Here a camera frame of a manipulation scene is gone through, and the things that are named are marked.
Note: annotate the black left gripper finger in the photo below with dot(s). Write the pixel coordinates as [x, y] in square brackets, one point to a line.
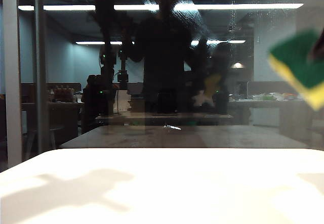
[317, 48]

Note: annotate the yellow sponge with green scourer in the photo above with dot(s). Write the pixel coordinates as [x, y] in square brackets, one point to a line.
[296, 67]

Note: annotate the large glass window pane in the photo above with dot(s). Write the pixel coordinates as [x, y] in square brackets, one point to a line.
[152, 82]

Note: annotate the grey vertical pillar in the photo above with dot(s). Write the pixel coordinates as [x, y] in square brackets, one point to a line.
[41, 82]

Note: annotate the white window frame post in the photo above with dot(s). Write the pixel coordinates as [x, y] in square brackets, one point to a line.
[12, 82]

